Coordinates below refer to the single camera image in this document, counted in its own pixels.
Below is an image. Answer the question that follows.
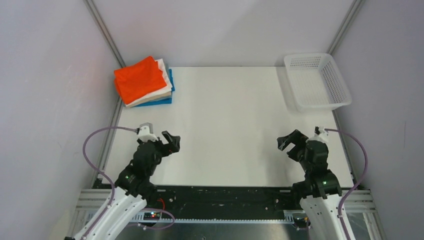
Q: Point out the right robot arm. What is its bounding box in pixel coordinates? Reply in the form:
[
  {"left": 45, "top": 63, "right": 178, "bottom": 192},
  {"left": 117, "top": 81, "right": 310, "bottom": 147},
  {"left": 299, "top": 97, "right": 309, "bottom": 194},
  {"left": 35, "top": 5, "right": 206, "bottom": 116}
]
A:
[{"left": 277, "top": 127, "right": 355, "bottom": 240}]

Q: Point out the orange t-shirt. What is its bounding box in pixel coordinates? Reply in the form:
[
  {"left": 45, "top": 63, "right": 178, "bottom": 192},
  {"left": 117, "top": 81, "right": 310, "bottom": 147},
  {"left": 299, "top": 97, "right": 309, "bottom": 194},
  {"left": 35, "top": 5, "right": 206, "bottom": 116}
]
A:
[{"left": 114, "top": 56, "right": 166, "bottom": 104}]

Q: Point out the aluminium frame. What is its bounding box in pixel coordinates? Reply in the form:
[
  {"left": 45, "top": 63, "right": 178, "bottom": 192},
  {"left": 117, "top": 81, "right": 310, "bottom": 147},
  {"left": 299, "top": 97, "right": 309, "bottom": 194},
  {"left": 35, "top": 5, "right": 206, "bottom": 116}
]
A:
[{"left": 64, "top": 0, "right": 387, "bottom": 240}]

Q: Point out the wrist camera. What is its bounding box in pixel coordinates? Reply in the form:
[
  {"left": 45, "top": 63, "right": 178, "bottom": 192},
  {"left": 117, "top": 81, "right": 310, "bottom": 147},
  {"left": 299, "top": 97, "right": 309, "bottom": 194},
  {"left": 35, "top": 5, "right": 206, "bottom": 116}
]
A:
[
  {"left": 307, "top": 126, "right": 329, "bottom": 144},
  {"left": 137, "top": 122, "right": 159, "bottom": 143}
]

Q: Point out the beige folded t-shirt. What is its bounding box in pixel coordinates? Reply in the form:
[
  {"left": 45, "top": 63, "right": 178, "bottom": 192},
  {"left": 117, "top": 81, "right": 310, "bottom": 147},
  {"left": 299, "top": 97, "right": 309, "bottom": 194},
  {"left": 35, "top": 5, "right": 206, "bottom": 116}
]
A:
[{"left": 125, "top": 91, "right": 172, "bottom": 108}]

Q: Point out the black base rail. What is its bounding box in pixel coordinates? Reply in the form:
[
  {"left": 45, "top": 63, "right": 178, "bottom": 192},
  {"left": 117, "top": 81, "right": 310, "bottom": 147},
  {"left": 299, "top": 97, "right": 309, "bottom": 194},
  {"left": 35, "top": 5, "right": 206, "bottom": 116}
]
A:
[{"left": 147, "top": 185, "right": 301, "bottom": 221}]

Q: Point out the white folded t-shirt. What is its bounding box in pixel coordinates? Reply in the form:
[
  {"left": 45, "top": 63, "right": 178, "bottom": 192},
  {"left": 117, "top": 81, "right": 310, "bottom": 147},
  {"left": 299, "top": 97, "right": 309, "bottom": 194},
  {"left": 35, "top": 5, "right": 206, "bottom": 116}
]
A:
[{"left": 131, "top": 58, "right": 172, "bottom": 103}]

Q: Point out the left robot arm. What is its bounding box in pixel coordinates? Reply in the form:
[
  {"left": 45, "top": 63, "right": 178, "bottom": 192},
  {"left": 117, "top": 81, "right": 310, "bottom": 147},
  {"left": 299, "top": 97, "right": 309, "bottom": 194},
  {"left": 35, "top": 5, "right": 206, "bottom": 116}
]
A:
[{"left": 72, "top": 125, "right": 181, "bottom": 240}]

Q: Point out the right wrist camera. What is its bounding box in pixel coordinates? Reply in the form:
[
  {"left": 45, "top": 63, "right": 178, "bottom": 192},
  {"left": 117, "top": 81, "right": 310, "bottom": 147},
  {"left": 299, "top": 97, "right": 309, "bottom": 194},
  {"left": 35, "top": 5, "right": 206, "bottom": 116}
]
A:
[{"left": 307, "top": 126, "right": 329, "bottom": 144}]

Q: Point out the white plastic basket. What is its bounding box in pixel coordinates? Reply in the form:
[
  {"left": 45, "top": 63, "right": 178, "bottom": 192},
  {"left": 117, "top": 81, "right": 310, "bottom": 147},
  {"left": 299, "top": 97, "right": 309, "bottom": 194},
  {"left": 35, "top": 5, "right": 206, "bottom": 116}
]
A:
[{"left": 283, "top": 53, "right": 352, "bottom": 112}]

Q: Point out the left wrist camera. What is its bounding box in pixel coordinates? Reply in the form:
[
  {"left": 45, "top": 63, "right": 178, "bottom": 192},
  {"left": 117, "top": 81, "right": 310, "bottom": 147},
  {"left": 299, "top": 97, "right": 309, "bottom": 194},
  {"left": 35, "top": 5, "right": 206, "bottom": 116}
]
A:
[{"left": 137, "top": 122, "right": 159, "bottom": 143}]

